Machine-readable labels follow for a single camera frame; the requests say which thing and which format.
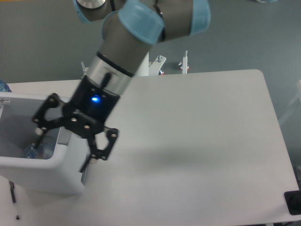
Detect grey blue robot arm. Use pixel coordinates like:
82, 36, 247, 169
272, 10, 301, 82
32, 0, 211, 161

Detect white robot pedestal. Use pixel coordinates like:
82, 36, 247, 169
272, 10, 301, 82
82, 52, 166, 85

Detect blue bottle behind bin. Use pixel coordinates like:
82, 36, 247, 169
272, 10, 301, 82
0, 80, 12, 92

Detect black pen on table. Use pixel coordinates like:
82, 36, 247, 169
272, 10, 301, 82
9, 181, 20, 220

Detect black device at table edge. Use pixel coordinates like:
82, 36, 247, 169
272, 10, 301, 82
284, 190, 301, 216

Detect white plastic trash can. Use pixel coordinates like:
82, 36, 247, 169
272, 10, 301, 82
0, 92, 88, 194

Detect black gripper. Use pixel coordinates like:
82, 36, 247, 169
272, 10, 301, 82
32, 75, 120, 173

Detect clear blue plastic bottle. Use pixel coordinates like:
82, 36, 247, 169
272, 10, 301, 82
21, 137, 56, 160

